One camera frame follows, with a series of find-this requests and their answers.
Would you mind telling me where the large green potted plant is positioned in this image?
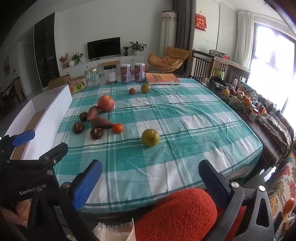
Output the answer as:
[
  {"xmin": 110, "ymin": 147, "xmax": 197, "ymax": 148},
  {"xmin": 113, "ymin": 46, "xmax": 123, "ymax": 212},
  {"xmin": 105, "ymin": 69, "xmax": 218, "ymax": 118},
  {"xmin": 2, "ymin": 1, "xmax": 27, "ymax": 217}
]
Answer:
[{"xmin": 129, "ymin": 41, "xmax": 147, "ymax": 55}]

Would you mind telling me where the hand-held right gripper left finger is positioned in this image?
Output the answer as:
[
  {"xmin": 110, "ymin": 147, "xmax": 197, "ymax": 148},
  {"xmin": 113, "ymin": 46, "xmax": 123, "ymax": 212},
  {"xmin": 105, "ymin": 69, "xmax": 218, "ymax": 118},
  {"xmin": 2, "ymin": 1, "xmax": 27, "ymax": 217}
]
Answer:
[{"xmin": 28, "ymin": 159, "xmax": 103, "ymax": 241}]

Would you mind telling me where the white frayed cloth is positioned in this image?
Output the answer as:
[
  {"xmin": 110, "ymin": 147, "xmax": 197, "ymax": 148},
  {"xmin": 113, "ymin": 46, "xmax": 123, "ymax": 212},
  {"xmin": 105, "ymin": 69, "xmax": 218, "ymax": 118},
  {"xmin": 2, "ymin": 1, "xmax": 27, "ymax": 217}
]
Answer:
[{"xmin": 92, "ymin": 219, "xmax": 136, "ymax": 241}]

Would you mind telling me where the covered standing air conditioner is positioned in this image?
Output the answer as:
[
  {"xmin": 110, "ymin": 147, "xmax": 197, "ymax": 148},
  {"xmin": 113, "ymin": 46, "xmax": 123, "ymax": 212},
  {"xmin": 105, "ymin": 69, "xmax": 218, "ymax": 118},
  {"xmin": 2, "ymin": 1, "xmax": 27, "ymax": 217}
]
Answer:
[{"xmin": 161, "ymin": 10, "xmax": 178, "ymax": 58}]

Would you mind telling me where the teal checkered tablecloth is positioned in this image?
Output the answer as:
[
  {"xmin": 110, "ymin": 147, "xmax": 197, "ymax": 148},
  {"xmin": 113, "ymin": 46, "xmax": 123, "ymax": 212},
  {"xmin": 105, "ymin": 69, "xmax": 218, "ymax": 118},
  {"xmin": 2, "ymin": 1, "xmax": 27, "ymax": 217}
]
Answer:
[{"xmin": 54, "ymin": 77, "xmax": 263, "ymax": 212}]

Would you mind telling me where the brown cardboard box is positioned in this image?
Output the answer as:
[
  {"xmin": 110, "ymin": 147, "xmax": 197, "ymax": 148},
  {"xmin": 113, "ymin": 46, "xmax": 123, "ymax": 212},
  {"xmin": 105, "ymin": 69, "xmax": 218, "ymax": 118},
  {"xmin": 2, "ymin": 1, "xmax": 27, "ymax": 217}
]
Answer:
[{"xmin": 48, "ymin": 75, "xmax": 72, "ymax": 90}]

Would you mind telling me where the orange-white tin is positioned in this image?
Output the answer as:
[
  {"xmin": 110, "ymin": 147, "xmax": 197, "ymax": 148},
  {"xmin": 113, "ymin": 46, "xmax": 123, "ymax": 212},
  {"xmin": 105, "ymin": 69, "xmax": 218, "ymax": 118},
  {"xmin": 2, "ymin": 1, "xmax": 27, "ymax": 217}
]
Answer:
[
  {"xmin": 134, "ymin": 62, "xmax": 146, "ymax": 82},
  {"xmin": 120, "ymin": 63, "xmax": 132, "ymax": 84}
]

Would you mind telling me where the patterned fruit bowl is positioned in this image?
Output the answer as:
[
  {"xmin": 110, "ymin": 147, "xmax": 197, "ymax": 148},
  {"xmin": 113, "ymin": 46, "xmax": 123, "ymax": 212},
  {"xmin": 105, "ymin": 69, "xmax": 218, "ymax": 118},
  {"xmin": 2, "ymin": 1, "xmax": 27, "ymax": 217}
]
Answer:
[{"xmin": 222, "ymin": 89, "xmax": 246, "ymax": 110}]

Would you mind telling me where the window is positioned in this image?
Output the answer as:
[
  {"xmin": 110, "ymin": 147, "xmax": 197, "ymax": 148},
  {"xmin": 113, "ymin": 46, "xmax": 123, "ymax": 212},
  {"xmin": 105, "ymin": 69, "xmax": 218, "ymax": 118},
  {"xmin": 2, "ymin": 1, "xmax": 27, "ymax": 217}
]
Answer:
[{"xmin": 248, "ymin": 22, "xmax": 296, "ymax": 116}]

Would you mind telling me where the right orange-white tin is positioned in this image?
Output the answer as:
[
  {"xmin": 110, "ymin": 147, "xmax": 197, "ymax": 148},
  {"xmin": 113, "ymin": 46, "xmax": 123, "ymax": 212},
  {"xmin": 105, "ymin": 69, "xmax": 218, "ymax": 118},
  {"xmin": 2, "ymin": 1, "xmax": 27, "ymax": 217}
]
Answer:
[{"xmin": 134, "ymin": 62, "xmax": 146, "ymax": 82}]

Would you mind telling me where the left orange-white tin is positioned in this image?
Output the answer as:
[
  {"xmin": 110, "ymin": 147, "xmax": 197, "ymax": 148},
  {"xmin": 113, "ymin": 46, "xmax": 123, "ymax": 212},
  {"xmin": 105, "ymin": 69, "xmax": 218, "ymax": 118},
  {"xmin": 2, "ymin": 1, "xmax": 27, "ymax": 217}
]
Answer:
[{"xmin": 120, "ymin": 63, "xmax": 132, "ymax": 84}]

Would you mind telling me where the person's left hand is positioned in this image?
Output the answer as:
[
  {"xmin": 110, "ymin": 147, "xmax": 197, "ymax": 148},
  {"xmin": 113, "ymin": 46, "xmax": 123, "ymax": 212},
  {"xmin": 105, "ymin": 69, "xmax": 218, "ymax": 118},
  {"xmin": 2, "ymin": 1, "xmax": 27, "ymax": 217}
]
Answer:
[{"xmin": 0, "ymin": 200, "xmax": 31, "ymax": 230}]

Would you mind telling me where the white curtain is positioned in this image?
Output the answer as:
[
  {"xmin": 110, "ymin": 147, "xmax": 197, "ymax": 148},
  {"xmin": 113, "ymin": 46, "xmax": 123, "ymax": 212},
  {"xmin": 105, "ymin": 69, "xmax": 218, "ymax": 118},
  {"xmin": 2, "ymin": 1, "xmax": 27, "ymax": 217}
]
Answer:
[{"xmin": 235, "ymin": 10, "xmax": 255, "ymax": 67}]

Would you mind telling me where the leafy potted plant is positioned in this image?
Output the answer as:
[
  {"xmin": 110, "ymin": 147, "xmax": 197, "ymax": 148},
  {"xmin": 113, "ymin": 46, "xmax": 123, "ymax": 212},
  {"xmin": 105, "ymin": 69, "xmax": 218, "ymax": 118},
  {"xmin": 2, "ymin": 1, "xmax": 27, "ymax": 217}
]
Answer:
[{"xmin": 72, "ymin": 52, "xmax": 84, "ymax": 65}]

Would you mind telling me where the dark taro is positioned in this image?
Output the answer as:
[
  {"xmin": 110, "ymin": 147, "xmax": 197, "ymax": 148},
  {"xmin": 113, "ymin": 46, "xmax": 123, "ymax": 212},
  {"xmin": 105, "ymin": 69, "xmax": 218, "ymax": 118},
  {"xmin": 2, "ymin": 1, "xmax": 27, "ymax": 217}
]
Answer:
[{"xmin": 72, "ymin": 122, "xmax": 85, "ymax": 134}]

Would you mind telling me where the white foam board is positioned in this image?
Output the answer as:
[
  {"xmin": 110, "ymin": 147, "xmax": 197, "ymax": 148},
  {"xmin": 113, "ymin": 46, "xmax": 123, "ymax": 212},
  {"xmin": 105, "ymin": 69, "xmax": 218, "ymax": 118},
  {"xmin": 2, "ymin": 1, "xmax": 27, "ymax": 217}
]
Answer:
[{"xmin": 5, "ymin": 85, "xmax": 73, "ymax": 160}]

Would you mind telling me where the red wall hanging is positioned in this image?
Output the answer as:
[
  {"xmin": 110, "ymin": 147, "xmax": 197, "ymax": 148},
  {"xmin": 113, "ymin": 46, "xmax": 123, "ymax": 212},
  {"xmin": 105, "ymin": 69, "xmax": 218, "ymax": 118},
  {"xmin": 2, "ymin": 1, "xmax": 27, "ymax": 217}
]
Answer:
[{"xmin": 195, "ymin": 13, "xmax": 207, "ymax": 31}]

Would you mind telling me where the grey curtain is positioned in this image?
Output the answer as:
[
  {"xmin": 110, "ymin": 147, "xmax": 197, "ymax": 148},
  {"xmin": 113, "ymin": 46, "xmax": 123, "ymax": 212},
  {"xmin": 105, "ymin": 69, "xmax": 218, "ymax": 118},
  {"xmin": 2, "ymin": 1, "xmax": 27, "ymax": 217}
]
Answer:
[{"xmin": 172, "ymin": 0, "xmax": 196, "ymax": 50}]

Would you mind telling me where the clear container with black lid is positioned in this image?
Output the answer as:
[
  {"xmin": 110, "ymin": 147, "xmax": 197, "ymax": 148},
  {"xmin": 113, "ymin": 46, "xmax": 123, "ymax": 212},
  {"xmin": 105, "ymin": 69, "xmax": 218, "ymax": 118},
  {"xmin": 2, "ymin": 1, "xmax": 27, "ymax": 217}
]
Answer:
[{"xmin": 103, "ymin": 65, "xmax": 117, "ymax": 85}]

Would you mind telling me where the person's orange fleece clothing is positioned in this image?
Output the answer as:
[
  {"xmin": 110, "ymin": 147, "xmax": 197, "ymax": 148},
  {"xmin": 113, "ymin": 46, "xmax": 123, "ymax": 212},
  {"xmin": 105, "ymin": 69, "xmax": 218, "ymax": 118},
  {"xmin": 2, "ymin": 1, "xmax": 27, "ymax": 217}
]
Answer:
[{"xmin": 134, "ymin": 188, "xmax": 246, "ymax": 241}]

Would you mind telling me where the black television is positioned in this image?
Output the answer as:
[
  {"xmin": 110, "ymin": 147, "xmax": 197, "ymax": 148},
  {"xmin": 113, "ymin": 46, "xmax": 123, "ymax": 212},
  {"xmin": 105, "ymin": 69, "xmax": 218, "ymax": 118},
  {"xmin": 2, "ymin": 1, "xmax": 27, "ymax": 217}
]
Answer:
[{"xmin": 87, "ymin": 37, "xmax": 121, "ymax": 60}]

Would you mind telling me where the long purple sweet potato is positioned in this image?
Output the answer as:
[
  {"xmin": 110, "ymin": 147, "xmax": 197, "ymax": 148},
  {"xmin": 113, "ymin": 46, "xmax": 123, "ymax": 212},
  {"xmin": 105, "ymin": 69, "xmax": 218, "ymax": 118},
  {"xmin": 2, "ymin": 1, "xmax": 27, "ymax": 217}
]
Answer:
[{"xmin": 90, "ymin": 116, "xmax": 114, "ymax": 128}]

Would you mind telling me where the orange book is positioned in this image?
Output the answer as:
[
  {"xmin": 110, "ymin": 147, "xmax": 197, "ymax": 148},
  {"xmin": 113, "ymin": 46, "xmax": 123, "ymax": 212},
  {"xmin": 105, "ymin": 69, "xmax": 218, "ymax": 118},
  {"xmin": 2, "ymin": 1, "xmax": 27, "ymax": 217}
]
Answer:
[{"xmin": 145, "ymin": 73, "xmax": 180, "ymax": 85}]

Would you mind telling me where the glass jar with gold lid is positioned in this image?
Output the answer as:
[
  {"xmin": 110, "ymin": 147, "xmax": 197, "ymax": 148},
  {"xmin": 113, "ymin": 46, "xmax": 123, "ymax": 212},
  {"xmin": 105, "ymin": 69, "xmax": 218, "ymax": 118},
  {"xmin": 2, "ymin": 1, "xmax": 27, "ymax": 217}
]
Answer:
[{"xmin": 84, "ymin": 68, "xmax": 100, "ymax": 87}]

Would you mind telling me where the floral blanket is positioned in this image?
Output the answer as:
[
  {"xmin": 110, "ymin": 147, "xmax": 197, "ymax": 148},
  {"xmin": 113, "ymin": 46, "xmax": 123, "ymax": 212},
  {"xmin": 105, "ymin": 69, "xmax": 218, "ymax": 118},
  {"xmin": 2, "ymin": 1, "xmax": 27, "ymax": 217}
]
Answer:
[{"xmin": 266, "ymin": 151, "xmax": 296, "ymax": 239}]

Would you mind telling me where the short purple sweet potato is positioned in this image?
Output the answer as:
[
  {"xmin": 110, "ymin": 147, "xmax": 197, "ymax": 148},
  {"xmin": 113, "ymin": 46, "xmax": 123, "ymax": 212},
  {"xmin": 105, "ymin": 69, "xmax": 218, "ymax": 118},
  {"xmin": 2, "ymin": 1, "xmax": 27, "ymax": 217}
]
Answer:
[{"xmin": 87, "ymin": 105, "xmax": 100, "ymax": 121}]

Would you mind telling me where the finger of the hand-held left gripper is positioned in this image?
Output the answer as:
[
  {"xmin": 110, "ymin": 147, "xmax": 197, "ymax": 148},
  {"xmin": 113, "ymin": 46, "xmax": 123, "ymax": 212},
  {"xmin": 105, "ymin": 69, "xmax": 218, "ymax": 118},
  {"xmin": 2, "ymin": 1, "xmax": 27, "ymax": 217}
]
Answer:
[
  {"xmin": 39, "ymin": 142, "xmax": 68, "ymax": 165},
  {"xmin": 9, "ymin": 130, "xmax": 36, "ymax": 147}
]

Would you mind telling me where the orange lounge chair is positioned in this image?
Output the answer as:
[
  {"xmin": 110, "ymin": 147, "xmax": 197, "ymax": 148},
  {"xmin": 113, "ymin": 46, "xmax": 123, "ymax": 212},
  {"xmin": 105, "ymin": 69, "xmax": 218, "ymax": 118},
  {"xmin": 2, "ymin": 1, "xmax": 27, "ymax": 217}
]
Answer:
[{"xmin": 147, "ymin": 46, "xmax": 190, "ymax": 74}]

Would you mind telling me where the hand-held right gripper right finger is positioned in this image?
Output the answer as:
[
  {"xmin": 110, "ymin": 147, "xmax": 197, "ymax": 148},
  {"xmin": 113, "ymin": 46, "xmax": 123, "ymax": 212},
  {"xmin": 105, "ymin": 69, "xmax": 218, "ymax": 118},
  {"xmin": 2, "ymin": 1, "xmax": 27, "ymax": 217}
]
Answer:
[{"xmin": 198, "ymin": 159, "xmax": 275, "ymax": 241}]

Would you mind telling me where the dark wooden chair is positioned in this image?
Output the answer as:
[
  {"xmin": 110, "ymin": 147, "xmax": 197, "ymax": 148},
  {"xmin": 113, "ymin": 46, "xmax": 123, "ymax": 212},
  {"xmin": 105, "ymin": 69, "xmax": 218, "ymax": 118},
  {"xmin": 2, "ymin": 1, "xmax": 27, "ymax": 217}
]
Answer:
[
  {"xmin": 225, "ymin": 65, "xmax": 250, "ymax": 84},
  {"xmin": 189, "ymin": 50, "xmax": 216, "ymax": 79}
]

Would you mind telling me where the red apple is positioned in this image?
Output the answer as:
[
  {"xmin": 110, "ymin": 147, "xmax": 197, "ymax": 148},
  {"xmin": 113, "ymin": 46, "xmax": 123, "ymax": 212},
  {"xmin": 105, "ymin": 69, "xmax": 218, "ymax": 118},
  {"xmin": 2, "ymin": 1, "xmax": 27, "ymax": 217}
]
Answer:
[{"xmin": 97, "ymin": 95, "xmax": 115, "ymax": 112}]

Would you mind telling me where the large green orange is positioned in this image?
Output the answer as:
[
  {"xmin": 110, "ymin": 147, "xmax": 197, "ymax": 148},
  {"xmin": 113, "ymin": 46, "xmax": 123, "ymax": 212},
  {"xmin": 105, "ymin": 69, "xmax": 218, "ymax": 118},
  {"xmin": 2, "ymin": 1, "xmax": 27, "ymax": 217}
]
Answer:
[{"xmin": 142, "ymin": 128, "xmax": 160, "ymax": 147}]

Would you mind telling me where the dark tall cabinet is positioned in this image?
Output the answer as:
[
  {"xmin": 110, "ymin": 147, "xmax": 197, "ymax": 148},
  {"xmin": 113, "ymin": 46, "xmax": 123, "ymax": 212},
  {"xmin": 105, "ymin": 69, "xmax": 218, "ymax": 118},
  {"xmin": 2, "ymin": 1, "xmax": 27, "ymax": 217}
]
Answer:
[{"xmin": 34, "ymin": 13, "xmax": 60, "ymax": 88}]

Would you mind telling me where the white television cabinet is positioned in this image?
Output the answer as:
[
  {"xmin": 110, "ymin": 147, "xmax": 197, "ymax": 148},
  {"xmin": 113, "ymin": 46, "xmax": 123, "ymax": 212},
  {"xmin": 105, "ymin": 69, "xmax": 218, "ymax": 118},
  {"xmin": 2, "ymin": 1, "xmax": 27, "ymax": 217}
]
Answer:
[{"xmin": 59, "ymin": 54, "xmax": 152, "ymax": 78}]

